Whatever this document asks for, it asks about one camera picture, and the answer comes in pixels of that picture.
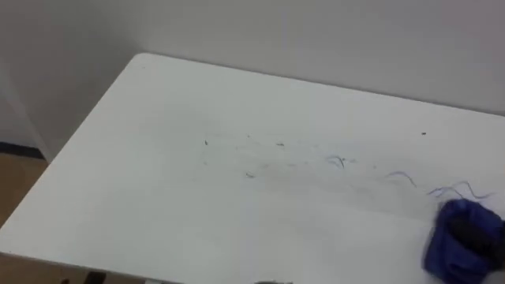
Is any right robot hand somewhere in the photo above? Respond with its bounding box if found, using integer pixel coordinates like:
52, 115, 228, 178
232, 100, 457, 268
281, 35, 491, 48
447, 215, 505, 273

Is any blue cleaning cloth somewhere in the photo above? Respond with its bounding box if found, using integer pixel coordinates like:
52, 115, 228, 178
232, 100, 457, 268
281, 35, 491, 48
421, 198, 505, 284

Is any white desk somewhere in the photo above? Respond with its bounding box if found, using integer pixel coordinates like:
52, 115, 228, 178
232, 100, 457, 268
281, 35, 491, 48
0, 52, 505, 284

